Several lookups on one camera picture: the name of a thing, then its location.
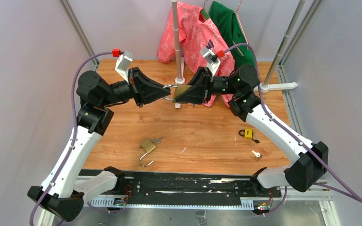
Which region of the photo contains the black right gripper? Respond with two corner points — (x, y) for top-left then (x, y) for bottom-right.
(173, 68), (239, 106)

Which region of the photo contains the white clothes rack left pole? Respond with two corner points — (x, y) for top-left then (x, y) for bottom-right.
(170, 0), (186, 109)

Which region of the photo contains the white headed key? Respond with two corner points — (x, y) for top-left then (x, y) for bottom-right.
(251, 150), (263, 161)

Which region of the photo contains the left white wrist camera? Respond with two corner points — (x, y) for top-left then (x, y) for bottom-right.
(112, 48), (133, 83)

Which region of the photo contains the white clothes rack right pole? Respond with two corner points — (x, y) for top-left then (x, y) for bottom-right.
(254, 0), (306, 93)

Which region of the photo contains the pink patterned jacket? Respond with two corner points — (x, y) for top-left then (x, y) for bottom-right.
(157, 1), (236, 108)

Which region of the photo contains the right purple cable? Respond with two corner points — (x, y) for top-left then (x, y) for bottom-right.
(217, 43), (362, 216)

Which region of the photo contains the yellow padlock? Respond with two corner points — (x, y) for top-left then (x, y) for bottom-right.
(239, 129), (260, 144)

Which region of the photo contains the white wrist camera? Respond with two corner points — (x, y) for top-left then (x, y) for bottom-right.
(112, 48), (133, 83)
(200, 47), (221, 77)

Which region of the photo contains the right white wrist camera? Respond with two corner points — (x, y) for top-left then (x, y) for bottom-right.
(200, 47), (221, 77)

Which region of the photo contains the white clothes rack pole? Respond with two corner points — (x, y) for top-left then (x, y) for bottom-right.
(170, 0), (186, 109)
(254, 0), (306, 93)

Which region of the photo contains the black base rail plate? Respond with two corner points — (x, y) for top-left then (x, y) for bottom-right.
(84, 169), (283, 208)

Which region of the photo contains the brass padlock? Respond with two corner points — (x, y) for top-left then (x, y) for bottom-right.
(162, 84), (191, 103)
(139, 138), (156, 167)

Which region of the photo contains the green shirt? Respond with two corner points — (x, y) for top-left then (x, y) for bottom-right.
(205, 1), (255, 67)

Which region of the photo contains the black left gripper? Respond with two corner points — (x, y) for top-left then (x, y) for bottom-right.
(104, 67), (173, 107)

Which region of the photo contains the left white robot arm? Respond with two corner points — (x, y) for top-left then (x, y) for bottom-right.
(27, 67), (171, 222)

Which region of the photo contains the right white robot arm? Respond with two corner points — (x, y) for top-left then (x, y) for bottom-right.
(173, 64), (329, 197)

